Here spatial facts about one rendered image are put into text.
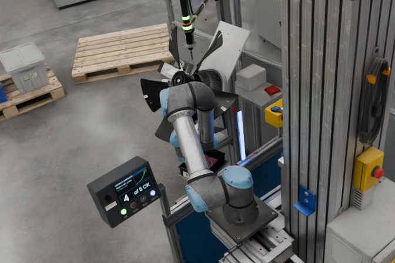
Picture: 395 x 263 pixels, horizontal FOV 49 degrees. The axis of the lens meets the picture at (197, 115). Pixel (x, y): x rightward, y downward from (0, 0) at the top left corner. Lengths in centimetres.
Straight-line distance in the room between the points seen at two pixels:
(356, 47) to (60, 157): 336
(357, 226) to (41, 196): 283
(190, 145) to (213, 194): 22
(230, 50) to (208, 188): 115
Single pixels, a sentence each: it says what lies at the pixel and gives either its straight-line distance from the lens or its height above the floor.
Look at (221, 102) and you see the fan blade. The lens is 230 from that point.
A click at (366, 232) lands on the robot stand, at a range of 161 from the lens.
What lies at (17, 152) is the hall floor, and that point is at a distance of 451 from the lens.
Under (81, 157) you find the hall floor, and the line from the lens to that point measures 411.
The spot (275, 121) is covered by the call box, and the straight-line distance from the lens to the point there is 238.
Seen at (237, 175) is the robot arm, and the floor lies 127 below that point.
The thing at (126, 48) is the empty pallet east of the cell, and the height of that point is 14.
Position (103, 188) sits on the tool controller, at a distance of 182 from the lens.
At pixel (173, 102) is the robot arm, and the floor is 148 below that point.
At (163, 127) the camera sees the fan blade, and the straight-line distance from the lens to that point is 248.
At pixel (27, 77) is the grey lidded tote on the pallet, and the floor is 32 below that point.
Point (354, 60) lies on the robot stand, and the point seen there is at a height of 184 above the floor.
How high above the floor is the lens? 246
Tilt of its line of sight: 35 degrees down
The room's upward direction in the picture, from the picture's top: 9 degrees counter-clockwise
